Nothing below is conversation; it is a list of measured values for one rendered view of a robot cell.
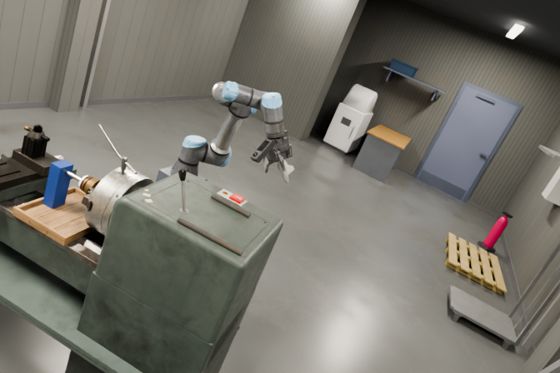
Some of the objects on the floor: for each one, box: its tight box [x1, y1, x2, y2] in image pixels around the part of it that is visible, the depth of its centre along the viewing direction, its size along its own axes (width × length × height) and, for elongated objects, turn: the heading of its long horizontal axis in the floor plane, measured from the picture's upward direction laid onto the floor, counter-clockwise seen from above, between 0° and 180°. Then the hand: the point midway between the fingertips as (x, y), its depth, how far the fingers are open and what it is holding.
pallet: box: [445, 232, 507, 295], centre depth 568 cm, size 112×77×10 cm
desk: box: [353, 124, 412, 183], centre depth 823 cm, size 71×138×74 cm, turn 111°
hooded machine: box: [323, 84, 378, 155], centre depth 857 cm, size 75×61×134 cm
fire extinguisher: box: [478, 211, 513, 252], centre depth 643 cm, size 27×27×65 cm
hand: (275, 178), depth 174 cm, fingers open, 14 cm apart
